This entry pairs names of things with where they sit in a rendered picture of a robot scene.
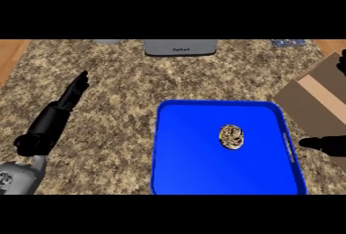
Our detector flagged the small grey object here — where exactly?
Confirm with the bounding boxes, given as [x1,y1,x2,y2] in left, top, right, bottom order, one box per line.
[94,39,123,45]

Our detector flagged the brown cardboard box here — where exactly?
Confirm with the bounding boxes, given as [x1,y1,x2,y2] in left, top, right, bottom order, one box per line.
[273,51,346,172]

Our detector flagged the grey flat appliance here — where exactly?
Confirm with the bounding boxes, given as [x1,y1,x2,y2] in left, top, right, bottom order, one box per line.
[143,39,219,58]

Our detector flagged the blue plastic tray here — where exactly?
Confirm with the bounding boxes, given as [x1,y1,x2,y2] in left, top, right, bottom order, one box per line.
[150,99,308,196]

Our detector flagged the brown speckled cupcake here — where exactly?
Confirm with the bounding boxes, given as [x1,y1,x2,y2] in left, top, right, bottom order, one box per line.
[218,123,245,151]

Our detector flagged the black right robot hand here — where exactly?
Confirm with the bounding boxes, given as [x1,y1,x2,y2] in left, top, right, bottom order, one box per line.
[299,48,346,158]

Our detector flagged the dark blue patterned object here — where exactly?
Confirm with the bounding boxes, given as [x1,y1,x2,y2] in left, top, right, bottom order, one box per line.
[271,39,308,48]

